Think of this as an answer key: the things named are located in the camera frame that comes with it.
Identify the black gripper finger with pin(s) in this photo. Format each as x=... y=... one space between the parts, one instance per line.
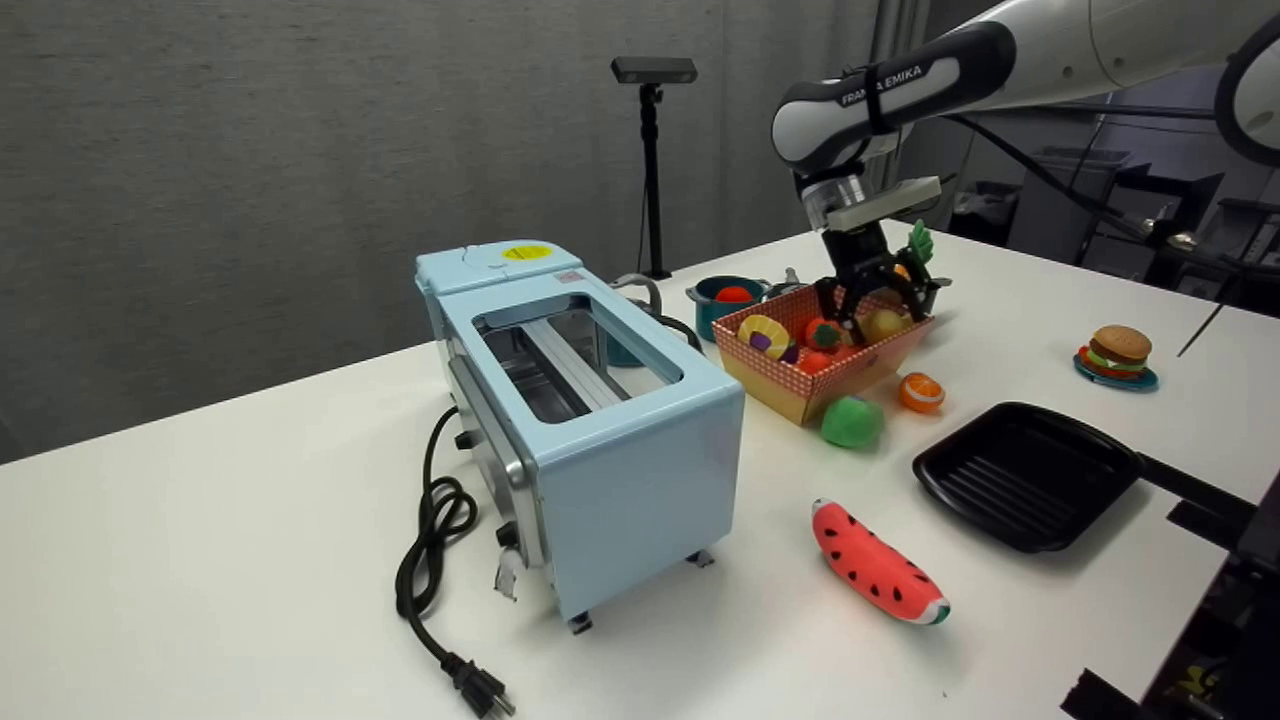
x=834 y=303
x=901 y=286

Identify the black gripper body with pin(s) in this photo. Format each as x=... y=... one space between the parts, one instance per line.
x=856 y=251

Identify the yellow toy banana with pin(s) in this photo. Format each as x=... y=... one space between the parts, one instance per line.
x=883 y=320

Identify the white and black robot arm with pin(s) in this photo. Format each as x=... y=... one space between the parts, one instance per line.
x=934 y=82

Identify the orange cardboard basket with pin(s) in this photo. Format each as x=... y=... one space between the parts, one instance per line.
x=786 y=385

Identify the black ridged plastic tray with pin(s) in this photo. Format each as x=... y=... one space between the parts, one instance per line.
x=1024 y=480

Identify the red toy fruit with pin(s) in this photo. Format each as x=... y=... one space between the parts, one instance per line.
x=820 y=338

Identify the small black toy pot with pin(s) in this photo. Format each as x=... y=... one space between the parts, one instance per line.
x=940 y=292

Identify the toy pineapple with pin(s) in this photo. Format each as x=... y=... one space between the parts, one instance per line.
x=923 y=246

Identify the orange red toy piece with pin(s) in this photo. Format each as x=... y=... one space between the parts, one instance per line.
x=815 y=361

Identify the yellow round toy slice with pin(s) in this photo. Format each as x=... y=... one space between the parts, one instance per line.
x=764 y=335

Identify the red toy tomato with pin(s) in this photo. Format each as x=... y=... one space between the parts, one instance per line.
x=733 y=292

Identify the toy orange half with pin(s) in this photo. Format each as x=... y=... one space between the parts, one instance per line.
x=923 y=393

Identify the green round toy vegetable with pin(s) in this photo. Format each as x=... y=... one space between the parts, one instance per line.
x=851 y=423

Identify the teal toy pot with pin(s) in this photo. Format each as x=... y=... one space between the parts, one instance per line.
x=707 y=319

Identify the grey waste bin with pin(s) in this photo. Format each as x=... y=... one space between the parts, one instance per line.
x=1074 y=213

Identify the toy hamburger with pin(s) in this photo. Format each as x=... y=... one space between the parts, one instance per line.
x=1117 y=350

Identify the small teal plate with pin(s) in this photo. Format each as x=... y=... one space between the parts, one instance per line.
x=1135 y=382

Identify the light blue toaster oven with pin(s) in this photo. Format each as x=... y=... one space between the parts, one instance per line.
x=642 y=480

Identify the red watermelon slice toy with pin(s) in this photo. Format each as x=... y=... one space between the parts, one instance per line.
x=873 y=565

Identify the black background desk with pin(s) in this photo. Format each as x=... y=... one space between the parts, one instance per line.
x=1182 y=232

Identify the long black tape strip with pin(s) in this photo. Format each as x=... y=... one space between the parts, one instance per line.
x=1202 y=480

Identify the short black tape strip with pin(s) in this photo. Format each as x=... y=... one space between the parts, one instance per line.
x=1209 y=523

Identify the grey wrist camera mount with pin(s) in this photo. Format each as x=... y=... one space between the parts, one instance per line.
x=884 y=200

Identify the black camera stand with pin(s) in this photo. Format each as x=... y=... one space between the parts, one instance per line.
x=655 y=186

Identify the black stereo camera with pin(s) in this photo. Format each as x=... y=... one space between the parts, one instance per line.
x=655 y=68

